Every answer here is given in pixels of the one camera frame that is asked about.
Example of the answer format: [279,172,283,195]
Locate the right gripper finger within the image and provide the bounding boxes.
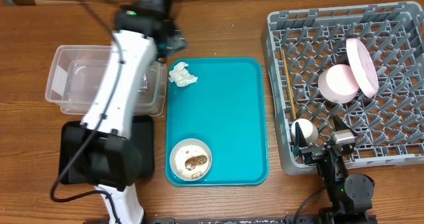
[293,120,309,148]
[333,115,350,131]

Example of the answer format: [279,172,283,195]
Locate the white cup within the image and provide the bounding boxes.
[290,119,319,143]

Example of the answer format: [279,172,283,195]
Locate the pink bowl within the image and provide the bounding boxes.
[318,64,359,104]

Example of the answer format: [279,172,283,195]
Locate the white round plate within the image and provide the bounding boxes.
[346,38,379,98]

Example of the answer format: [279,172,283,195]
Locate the wooden chopstick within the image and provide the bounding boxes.
[281,48,297,121]

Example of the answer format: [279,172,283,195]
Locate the white napkin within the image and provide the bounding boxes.
[168,62,198,87]

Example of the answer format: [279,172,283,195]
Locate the grey bowl with food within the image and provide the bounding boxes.
[170,139,212,182]

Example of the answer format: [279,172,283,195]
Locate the food leftover piece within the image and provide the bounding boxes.
[185,155,208,170]

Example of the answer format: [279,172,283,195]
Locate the red foil wrapper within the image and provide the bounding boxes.
[138,74,148,93]

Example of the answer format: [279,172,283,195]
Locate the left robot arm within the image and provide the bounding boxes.
[56,0,186,223]

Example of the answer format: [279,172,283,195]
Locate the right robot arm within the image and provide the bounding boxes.
[291,115,377,223]

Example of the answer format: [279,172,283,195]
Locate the grey dishwasher rack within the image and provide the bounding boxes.
[261,1,423,175]

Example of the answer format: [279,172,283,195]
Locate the teal serving tray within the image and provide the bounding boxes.
[165,57,269,186]

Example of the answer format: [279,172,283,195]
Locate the clear plastic bin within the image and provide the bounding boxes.
[45,45,168,117]

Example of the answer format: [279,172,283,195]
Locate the black tray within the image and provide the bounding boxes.
[60,115,154,190]

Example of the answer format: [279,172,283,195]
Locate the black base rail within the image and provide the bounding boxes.
[82,214,378,224]

